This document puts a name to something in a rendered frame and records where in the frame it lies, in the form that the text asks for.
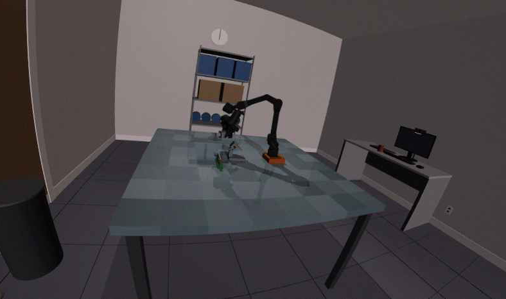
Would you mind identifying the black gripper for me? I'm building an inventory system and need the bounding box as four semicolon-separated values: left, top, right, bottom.
221;115;239;138

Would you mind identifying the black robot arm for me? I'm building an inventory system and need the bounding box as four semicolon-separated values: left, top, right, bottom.
220;94;283;157

